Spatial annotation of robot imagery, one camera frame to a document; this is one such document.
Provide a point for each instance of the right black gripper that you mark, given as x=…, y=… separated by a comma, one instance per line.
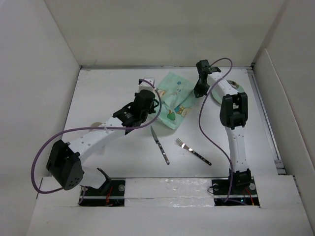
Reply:
x=198, y=90

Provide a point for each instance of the steel fork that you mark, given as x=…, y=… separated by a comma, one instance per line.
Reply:
x=184, y=146

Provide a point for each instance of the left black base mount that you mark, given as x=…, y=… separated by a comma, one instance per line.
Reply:
x=110, y=194

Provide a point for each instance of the green floral plate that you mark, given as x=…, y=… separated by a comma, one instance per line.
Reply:
x=226, y=87

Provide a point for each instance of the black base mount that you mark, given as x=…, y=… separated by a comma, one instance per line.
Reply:
x=110, y=194
x=239, y=189

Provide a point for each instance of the steel table knife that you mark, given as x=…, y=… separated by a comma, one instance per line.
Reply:
x=160, y=146

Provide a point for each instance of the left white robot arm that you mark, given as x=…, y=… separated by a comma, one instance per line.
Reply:
x=66, y=160

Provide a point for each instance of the green cartoon print placemat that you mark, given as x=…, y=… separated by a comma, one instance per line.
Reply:
x=177, y=98

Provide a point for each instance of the purple ceramic mug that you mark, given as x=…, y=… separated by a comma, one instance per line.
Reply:
x=97, y=125

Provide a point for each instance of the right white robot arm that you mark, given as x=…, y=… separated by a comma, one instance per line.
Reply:
x=233, y=116

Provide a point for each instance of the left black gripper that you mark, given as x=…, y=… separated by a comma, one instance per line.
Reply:
x=152, y=109

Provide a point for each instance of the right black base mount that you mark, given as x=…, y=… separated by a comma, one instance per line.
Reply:
x=239, y=189

